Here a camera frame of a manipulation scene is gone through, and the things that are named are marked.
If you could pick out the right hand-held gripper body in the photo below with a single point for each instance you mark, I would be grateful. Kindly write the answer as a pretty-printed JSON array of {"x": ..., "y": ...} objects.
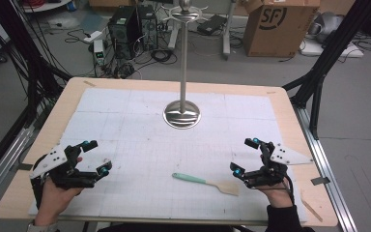
[{"x": 272, "y": 172}]

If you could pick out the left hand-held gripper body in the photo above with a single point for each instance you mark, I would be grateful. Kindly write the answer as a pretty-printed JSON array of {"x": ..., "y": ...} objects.
[{"x": 62, "y": 169}]

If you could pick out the metal utensil stand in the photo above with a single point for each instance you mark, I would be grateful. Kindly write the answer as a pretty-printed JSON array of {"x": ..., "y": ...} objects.
[{"x": 183, "y": 109}]

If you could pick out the person's right hand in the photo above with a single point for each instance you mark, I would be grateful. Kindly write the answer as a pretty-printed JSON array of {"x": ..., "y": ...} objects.
[{"x": 278, "y": 196}]

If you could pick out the person's left hand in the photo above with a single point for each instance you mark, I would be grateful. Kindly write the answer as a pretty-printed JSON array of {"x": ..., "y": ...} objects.
[{"x": 53, "y": 201}]

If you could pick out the black tape piece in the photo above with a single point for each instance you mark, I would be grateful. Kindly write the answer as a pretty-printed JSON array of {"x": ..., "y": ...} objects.
[{"x": 24, "y": 167}]

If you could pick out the white grid mat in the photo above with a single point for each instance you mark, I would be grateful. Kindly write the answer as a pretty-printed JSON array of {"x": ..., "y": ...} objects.
[{"x": 141, "y": 145}]

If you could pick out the grey tape piece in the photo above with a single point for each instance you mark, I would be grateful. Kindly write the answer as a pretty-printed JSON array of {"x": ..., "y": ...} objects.
[{"x": 320, "y": 180}]

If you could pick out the thin wooden stick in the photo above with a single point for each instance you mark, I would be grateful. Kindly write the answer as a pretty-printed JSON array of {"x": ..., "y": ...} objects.
[{"x": 312, "y": 209}]

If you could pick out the silver wristwatch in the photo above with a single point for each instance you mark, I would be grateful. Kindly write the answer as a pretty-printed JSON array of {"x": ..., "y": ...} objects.
[{"x": 42, "y": 227}]

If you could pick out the tan tape piece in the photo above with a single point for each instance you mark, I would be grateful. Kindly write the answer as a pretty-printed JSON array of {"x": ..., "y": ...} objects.
[{"x": 89, "y": 83}]

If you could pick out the person's dark clothing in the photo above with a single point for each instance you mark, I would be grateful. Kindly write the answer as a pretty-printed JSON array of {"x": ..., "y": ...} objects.
[{"x": 174, "y": 228}]

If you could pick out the white device with green display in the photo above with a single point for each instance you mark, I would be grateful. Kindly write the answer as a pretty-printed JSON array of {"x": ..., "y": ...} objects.
[{"x": 99, "y": 51}]

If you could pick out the white power strip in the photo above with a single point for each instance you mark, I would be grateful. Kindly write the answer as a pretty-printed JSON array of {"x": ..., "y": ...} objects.
[{"x": 92, "y": 36}]

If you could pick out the white stand leg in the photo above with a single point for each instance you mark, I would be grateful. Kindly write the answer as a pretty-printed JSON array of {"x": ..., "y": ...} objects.
[{"x": 227, "y": 32}]

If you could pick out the brown cardboard box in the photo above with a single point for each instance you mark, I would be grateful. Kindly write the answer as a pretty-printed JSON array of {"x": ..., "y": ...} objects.
[{"x": 278, "y": 27}]

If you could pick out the large black computer tower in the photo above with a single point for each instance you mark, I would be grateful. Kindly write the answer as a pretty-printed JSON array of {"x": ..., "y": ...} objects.
[{"x": 124, "y": 32}]

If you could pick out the white flat board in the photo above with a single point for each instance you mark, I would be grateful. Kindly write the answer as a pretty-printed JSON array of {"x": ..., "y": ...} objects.
[{"x": 331, "y": 50}]

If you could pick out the black laptop bag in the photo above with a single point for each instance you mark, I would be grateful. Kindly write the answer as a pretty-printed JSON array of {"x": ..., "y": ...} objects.
[{"x": 212, "y": 24}]

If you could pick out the slim black computer tower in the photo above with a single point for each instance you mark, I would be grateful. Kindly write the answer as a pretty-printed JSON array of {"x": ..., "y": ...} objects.
[{"x": 148, "y": 27}]

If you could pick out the grey helmet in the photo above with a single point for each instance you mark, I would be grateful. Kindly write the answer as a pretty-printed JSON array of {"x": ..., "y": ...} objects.
[{"x": 327, "y": 25}]

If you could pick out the aluminium rail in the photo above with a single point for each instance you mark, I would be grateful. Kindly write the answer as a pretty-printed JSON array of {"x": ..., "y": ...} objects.
[
  {"x": 327, "y": 167},
  {"x": 6, "y": 161}
]

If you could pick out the black metal frame strut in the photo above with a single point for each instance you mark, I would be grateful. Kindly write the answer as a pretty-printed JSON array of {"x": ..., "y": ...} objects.
[
  {"x": 331, "y": 48},
  {"x": 29, "y": 58}
]

